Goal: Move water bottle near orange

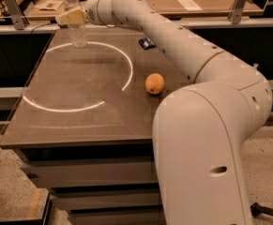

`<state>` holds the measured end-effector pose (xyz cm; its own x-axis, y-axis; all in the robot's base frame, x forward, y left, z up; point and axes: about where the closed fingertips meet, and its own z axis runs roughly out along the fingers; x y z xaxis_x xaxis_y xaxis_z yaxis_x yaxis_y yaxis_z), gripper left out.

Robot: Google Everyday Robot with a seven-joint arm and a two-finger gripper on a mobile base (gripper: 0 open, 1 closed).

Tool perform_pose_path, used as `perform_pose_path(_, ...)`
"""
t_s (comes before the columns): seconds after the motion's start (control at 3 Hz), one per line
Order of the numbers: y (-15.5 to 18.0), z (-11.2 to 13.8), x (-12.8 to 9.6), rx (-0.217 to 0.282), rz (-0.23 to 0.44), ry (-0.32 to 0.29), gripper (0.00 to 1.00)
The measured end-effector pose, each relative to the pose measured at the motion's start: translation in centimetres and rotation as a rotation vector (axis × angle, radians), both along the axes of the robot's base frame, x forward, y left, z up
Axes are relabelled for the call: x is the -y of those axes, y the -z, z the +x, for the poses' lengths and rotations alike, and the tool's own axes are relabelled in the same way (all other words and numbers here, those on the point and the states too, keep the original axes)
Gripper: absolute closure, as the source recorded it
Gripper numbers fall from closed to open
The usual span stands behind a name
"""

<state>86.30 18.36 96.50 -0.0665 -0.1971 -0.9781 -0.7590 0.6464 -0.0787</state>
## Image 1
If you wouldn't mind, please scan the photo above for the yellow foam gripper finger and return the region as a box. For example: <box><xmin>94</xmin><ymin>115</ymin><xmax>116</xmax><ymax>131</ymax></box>
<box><xmin>55</xmin><ymin>7</ymin><xmax>86</xmax><ymax>25</ymax></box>

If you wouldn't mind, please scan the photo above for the clear plastic water bottle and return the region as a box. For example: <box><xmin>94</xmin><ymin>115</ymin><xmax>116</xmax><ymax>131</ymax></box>
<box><xmin>64</xmin><ymin>0</ymin><xmax>87</xmax><ymax>48</ymax></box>

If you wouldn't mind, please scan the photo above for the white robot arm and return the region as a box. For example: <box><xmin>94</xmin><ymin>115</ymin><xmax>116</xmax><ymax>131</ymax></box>
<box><xmin>56</xmin><ymin>0</ymin><xmax>273</xmax><ymax>225</ymax></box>

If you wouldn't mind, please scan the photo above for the small paper card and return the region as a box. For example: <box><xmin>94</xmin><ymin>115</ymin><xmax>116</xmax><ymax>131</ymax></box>
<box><xmin>38</xmin><ymin>0</ymin><xmax>63</xmax><ymax>11</ymax></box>

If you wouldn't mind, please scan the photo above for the blue snack wrapper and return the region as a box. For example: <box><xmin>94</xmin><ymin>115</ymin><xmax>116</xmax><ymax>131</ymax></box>
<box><xmin>139</xmin><ymin>37</ymin><xmax>156</xmax><ymax>50</ymax></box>

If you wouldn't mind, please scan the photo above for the orange fruit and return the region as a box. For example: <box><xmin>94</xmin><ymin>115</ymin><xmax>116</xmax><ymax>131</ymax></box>
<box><xmin>144</xmin><ymin>73</ymin><xmax>165</xmax><ymax>95</ymax></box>

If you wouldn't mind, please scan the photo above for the white paper sheet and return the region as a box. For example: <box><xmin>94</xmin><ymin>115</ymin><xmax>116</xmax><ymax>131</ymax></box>
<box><xmin>178</xmin><ymin>0</ymin><xmax>203</xmax><ymax>11</ymax></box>

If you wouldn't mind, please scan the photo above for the black chair base leg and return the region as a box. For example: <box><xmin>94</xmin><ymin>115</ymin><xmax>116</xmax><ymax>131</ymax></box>
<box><xmin>250</xmin><ymin>202</ymin><xmax>273</xmax><ymax>218</ymax></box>

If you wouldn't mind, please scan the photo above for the black cable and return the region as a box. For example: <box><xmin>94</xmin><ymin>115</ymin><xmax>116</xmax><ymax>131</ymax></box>
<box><xmin>30</xmin><ymin>22</ymin><xmax>60</xmax><ymax>35</ymax></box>

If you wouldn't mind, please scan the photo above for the left metal bracket post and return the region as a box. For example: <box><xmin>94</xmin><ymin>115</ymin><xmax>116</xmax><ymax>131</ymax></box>
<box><xmin>4</xmin><ymin>0</ymin><xmax>28</xmax><ymax>30</ymax></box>

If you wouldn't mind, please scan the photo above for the metal bracket post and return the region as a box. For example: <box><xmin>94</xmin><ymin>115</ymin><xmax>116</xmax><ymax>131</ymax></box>
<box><xmin>228</xmin><ymin>0</ymin><xmax>247</xmax><ymax>24</ymax></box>
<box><xmin>4</xmin><ymin>0</ymin><xmax>28</xmax><ymax>30</ymax></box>

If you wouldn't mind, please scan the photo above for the right metal bracket post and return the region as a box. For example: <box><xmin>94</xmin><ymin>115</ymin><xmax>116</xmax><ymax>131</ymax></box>
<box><xmin>228</xmin><ymin>0</ymin><xmax>247</xmax><ymax>24</ymax></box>

